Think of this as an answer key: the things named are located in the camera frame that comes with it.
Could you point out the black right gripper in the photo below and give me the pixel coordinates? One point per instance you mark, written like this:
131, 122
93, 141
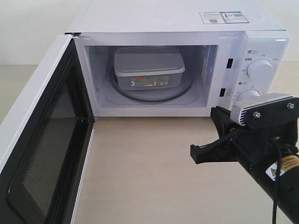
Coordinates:
267, 154

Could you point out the white plastic lidded container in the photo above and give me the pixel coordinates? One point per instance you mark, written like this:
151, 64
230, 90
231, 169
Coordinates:
148, 67

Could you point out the white microwave door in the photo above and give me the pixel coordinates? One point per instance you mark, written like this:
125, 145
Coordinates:
45, 141

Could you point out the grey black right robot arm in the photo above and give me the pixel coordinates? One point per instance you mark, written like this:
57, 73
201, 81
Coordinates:
285, 197

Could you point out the white microwave oven body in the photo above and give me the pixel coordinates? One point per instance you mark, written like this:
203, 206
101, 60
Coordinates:
215, 55

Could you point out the lower white timer knob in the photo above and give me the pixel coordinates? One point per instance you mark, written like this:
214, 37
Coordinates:
248, 94

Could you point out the upper white power knob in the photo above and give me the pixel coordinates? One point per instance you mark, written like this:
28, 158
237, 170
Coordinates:
260, 67

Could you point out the glass turntable plate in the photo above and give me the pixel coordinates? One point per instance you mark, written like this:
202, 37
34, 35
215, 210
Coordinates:
154, 95

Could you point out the blue bordered label sticker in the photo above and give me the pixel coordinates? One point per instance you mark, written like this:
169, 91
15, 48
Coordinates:
233, 17

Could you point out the white label sticker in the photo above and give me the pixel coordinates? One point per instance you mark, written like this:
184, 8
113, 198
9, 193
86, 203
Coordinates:
212, 18

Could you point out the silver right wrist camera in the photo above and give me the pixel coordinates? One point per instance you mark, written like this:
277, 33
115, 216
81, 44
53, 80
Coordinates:
259, 105

